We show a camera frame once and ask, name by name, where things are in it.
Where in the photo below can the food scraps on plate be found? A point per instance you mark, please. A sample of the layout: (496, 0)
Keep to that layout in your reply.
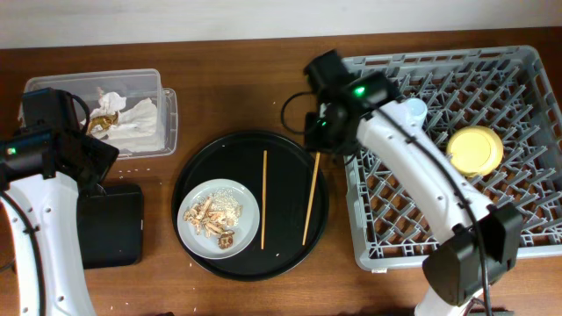
(216, 215)

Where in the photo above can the yellow bowl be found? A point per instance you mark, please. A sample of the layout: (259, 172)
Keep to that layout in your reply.
(475, 151)

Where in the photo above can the grey dishwasher rack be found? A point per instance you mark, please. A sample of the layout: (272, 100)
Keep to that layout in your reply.
(503, 88)

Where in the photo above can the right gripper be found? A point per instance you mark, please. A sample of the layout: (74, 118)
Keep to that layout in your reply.
(314, 141)

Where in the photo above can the black rectangular tray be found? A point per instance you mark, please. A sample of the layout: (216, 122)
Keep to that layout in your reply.
(110, 226)

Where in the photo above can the blue cup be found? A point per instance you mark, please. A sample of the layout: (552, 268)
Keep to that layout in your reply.
(417, 111)

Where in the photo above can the white tissue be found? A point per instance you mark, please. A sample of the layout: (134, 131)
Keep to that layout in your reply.
(110, 104)
(136, 130)

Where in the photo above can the clear plastic waste bin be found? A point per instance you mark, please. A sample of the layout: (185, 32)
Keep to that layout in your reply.
(135, 85)

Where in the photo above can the round black serving tray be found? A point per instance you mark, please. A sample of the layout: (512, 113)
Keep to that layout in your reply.
(239, 157)

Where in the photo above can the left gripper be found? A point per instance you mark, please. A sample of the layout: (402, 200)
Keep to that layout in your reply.
(104, 154)

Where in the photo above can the wooden chopstick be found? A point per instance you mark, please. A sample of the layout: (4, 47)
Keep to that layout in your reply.
(311, 197)
(264, 197)

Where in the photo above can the gold snack wrapper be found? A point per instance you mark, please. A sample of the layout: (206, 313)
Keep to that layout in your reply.
(104, 122)

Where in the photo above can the grey plate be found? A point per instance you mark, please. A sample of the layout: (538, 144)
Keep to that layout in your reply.
(245, 232)

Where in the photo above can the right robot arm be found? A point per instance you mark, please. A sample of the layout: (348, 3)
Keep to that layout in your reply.
(477, 240)

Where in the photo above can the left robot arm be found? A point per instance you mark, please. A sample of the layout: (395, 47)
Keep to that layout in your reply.
(42, 214)

